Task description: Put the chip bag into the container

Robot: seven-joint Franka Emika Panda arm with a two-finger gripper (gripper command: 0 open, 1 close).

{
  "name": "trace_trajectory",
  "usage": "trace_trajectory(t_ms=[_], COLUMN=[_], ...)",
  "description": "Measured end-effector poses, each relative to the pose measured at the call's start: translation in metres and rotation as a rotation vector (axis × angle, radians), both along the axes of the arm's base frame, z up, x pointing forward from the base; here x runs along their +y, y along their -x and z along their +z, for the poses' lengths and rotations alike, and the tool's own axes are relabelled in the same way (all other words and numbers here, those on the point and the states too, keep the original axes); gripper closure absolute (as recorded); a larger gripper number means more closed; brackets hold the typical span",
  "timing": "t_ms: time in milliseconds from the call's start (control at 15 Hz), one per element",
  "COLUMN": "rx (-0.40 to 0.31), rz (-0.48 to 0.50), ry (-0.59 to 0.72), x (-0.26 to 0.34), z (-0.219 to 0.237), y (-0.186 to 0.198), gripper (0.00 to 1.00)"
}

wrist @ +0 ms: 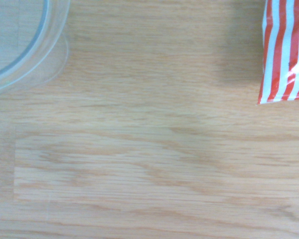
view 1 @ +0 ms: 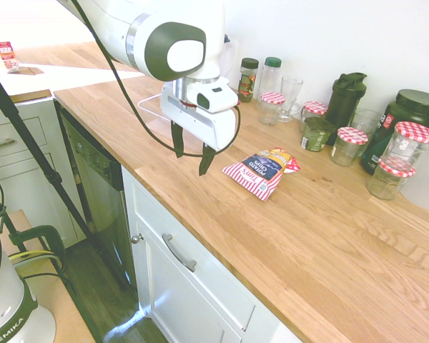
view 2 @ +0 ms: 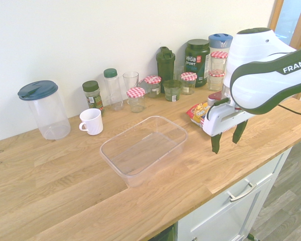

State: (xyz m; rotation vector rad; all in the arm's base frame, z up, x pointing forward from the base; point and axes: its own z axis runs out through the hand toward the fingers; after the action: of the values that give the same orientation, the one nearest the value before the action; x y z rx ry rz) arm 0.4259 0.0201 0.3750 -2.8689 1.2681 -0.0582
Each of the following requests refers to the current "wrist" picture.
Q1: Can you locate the clear round plastic container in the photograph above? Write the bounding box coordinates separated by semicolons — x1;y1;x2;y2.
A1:
0;0;71;96

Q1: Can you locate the red white striped chip bag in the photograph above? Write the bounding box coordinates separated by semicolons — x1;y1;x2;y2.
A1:
257;0;299;105

